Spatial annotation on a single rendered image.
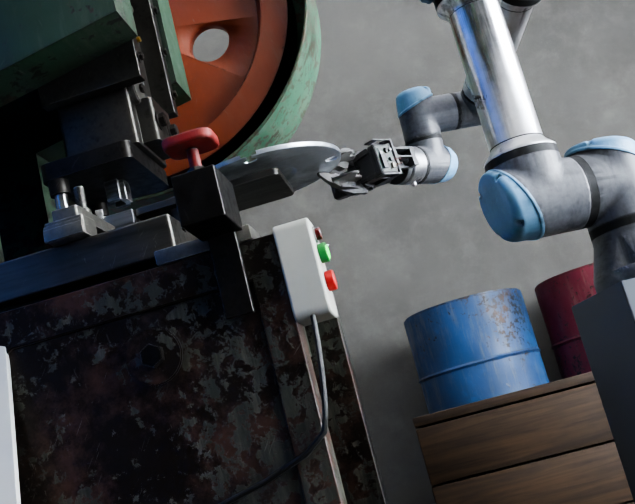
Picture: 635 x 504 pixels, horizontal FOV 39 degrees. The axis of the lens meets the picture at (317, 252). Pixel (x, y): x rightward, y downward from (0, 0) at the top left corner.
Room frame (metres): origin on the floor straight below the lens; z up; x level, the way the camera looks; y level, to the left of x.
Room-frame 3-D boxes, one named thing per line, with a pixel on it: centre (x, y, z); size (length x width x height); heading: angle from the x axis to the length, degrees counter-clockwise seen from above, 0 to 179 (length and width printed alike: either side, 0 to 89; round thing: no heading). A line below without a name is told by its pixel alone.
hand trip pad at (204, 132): (1.11, 0.13, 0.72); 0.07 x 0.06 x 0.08; 83
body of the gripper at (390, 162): (1.60, -0.16, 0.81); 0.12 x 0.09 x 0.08; 135
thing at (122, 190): (1.47, 0.31, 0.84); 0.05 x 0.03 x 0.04; 173
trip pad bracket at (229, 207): (1.13, 0.12, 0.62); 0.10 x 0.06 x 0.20; 173
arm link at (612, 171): (1.37, -0.47, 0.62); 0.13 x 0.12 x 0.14; 103
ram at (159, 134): (1.46, 0.28, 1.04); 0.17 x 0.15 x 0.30; 83
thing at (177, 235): (1.47, 0.32, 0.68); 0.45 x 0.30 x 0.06; 173
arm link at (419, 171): (1.67, -0.21, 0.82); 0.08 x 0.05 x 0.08; 45
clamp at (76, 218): (1.30, 0.34, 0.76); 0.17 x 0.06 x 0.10; 173
